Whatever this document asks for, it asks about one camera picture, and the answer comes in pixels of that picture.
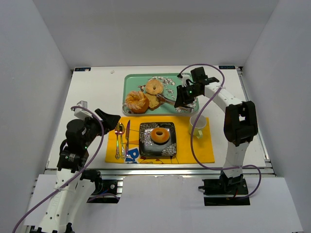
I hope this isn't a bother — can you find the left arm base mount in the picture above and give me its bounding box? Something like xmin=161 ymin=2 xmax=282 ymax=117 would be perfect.
xmin=80 ymin=170 xmax=122 ymax=203

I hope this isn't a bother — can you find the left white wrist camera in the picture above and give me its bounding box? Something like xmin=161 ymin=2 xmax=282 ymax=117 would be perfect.
xmin=72 ymin=100 xmax=92 ymax=120

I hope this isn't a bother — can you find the yellow placemat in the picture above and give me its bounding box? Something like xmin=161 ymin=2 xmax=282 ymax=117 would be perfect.
xmin=105 ymin=116 xmax=215 ymax=165

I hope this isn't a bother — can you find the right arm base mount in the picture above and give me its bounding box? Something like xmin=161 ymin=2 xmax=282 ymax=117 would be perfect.
xmin=198 ymin=179 xmax=250 ymax=206

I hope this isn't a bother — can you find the black floral square plate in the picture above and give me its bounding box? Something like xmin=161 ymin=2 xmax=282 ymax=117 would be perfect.
xmin=139 ymin=122 xmax=177 ymax=157

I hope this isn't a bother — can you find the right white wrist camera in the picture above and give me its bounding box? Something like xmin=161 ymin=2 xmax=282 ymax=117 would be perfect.
xmin=177 ymin=73 xmax=193 ymax=87

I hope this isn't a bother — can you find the sugared bundt cake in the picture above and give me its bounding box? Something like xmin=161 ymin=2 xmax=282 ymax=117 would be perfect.
xmin=125 ymin=91 xmax=149 ymax=114

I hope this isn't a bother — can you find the aluminium front rail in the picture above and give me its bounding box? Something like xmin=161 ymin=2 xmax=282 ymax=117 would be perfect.
xmin=44 ymin=167 xmax=275 ymax=176

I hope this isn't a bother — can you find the iridescent fork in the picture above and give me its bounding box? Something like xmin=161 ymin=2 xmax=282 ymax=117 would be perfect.
xmin=119 ymin=122 xmax=126 ymax=159

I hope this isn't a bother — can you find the pale green mug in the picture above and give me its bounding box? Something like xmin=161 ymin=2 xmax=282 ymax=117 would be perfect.
xmin=188 ymin=115 xmax=207 ymax=139

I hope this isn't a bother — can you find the left blue corner label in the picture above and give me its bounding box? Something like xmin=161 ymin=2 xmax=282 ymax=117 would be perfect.
xmin=74 ymin=67 xmax=91 ymax=72

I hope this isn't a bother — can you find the green floral tray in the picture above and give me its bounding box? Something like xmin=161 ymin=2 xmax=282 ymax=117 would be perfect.
xmin=122 ymin=73 xmax=199 ymax=116

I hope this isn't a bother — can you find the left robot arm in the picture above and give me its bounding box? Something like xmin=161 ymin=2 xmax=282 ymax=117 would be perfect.
xmin=31 ymin=106 xmax=121 ymax=233

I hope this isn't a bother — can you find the iridescent spoon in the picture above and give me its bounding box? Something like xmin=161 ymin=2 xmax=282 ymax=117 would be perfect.
xmin=115 ymin=123 xmax=121 ymax=160

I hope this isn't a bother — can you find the blue corner label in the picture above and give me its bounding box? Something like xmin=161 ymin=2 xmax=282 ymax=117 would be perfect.
xmin=218 ymin=65 xmax=236 ymax=69
xmin=74 ymin=67 xmax=91 ymax=72

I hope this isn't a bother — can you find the brown bread slice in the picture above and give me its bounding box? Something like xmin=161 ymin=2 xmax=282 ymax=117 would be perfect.
xmin=145 ymin=93 xmax=161 ymax=110

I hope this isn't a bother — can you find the orange glazed bagel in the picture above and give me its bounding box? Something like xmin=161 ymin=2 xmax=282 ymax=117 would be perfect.
xmin=150 ymin=128 xmax=170 ymax=144

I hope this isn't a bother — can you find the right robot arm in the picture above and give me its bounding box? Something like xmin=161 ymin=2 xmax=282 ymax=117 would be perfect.
xmin=174 ymin=67 xmax=258 ymax=189

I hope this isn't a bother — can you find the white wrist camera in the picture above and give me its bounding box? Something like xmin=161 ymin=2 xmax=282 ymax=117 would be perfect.
xmin=72 ymin=100 xmax=92 ymax=120
xmin=177 ymin=73 xmax=193 ymax=87

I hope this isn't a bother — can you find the iridescent knife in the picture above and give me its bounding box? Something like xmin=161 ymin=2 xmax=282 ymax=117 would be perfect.
xmin=125 ymin=120 xmax=131 ymax=157

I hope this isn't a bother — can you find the right blue corner label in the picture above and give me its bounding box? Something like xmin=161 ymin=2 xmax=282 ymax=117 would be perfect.
xmin=218 ymin=65 xmax=236 ymax=69

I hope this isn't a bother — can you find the pale bagel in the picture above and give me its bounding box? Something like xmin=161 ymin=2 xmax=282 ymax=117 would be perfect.
xmin=145 ymin=79 xmax=163 ymax=95

